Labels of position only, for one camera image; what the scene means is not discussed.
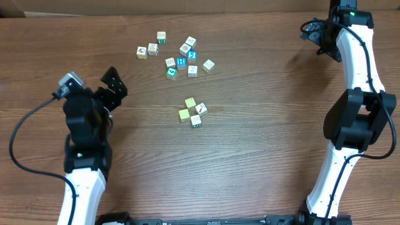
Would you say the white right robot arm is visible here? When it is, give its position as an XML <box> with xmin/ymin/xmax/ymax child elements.
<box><xmin>297</xmin><ymin>4</ymin><xmax>397</xmax><ymax>224</ymax></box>

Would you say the yellow G block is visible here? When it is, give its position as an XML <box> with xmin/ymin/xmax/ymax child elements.
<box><xmin>185</xmin><ymin>97</ymin><xmax>197</xmax><ymax>110</ymax></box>

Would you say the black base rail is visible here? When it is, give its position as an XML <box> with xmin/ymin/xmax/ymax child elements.
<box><xmin>95</xmin><ymin>211</ymin><xmax>353</xmax><ymax>225</ymax></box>

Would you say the white block green side top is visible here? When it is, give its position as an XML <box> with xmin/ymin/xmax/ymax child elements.
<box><xmin>157</xmin><ymin>31</ymin><xmax>166</xmax><ymax>44</ymax></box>

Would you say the white block far top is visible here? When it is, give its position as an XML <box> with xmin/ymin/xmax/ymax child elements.
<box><xmin>185</xmin><ymin>36</ymin><xmax>197</xmax><ymax>48</ymax></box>

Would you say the yellow top block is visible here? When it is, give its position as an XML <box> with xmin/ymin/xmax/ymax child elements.
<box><xmin>179</xmin><ymin>109</ymin><xmax>191</xmax><ymax>123</ymax></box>

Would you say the green number 4 block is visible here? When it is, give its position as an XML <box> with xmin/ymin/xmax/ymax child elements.
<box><xmin>166</xmin><ymin>67</ymin><xmax>178</xmax><ymax>80</ymax></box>

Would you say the white block green B side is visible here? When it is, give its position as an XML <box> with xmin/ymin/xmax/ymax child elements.
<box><xmin>190</xmin><ymin>114</ymin><xmax>202</xmax><ymax>128</ymax></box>

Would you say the white block number 3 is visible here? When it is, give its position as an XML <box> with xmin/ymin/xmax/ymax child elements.
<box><xmin>187</xmin><ymin>66</ymin><xmax>198</xmax><ymax>78</ymax></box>

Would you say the blue number 5 block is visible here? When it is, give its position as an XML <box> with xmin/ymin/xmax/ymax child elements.
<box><xmin>187</xmin><ymin>51</ymin><xmax>198</xmax><ymax>63</ymax></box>

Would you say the white block letter L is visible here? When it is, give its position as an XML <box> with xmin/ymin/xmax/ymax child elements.
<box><xmin>202</xmin><ymin>59</ymin><xmax>215</xmax><ymax>73</ymax></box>

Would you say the white block yellow side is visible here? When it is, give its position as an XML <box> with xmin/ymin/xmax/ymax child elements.
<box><xmin>136</xmin><ymin>46</ymin><xmax>148</xmax><ymax>59</ymax></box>

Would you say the white block leaf picture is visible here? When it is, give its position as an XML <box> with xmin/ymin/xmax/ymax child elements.
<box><xmin>147</xmin><ymin>43</ymin><xmax>159</xmax><ymax>56</ymax></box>

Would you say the white block beside H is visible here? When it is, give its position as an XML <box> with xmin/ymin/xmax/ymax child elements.
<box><xmin>165</xmin><ymin>57</ymin><xmax>176</xmax><ymax>68</ymax></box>

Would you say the blue H block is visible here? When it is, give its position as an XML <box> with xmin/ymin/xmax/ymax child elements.
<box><xmin>176</xmin><ymin>57</ymin><xmax>187</xmax><ymax>70</ymax></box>

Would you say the white block shell picture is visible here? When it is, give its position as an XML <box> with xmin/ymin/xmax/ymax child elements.
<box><xmin>179</xmin><ymin>43</ymin><xmax>192</xmax><ymax>57</ymax></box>

